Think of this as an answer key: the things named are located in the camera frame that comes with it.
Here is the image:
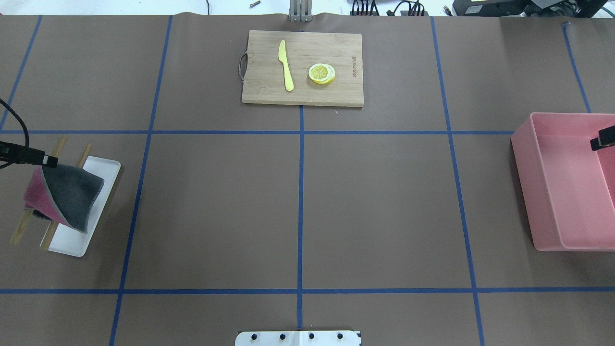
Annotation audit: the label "pink and grey cloth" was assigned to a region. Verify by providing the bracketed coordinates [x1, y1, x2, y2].
[24, 164, 105, 234]

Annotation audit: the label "pink plastic bin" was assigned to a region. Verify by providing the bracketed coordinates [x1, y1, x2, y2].
[511, 112, 615, 252]

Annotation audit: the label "white rectangular tray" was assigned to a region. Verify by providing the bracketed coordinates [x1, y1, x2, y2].
[48, 156, 121, 258]

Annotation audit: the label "wooden cutting board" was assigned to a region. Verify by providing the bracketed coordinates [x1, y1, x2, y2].
[242, 30, 364, 108]

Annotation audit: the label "yellow plastic knife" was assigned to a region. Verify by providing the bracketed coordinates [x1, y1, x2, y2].
[278, 40, 295, 92]

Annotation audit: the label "yellow lemon slices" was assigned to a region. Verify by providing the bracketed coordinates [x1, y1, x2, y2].
[308, 63, 336, 85]

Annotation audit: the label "aluminium frame post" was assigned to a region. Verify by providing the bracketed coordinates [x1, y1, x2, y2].
[288, 0, 313, 23]

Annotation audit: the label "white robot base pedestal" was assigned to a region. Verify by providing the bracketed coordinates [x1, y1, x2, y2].
[234, 330, 362, 346]

